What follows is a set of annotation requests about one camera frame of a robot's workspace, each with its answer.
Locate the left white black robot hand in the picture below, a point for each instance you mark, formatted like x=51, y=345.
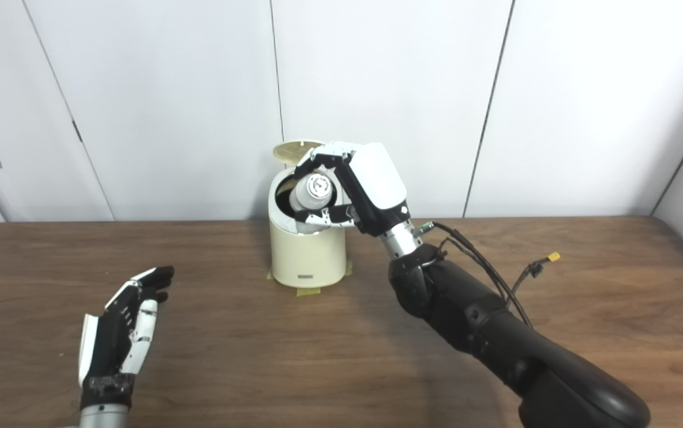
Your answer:
x=106, y=345

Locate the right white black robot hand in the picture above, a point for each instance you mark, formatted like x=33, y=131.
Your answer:
x=374, y=184

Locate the cream round bin lid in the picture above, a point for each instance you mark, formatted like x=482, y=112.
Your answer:
x=290, y=150

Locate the cream-colored round bin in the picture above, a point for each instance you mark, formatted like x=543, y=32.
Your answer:
x=308, y=255

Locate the small white plastic bottle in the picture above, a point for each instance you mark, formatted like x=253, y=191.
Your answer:
x=314, y=193

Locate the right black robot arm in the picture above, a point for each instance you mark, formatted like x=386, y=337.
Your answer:
x=484, y=321

